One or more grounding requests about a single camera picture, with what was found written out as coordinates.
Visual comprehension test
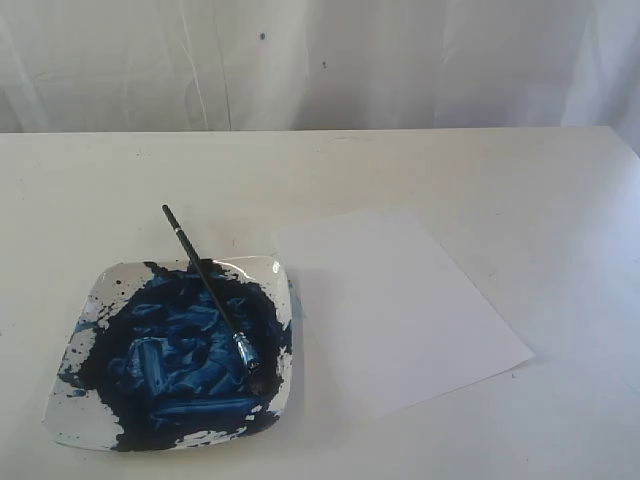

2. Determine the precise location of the black paintbrush silver ferrule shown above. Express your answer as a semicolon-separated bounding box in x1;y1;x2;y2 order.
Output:
161;204;265;395

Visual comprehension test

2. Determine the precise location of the white paper sheet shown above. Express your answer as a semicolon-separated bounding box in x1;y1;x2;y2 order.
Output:
274;210;532;420

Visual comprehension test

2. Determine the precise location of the white plate with blue paint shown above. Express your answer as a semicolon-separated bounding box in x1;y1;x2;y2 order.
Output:
43;256;293;452

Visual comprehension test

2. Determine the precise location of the white backdrop cloth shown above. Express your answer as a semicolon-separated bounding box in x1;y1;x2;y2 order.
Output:
0;0;640;135

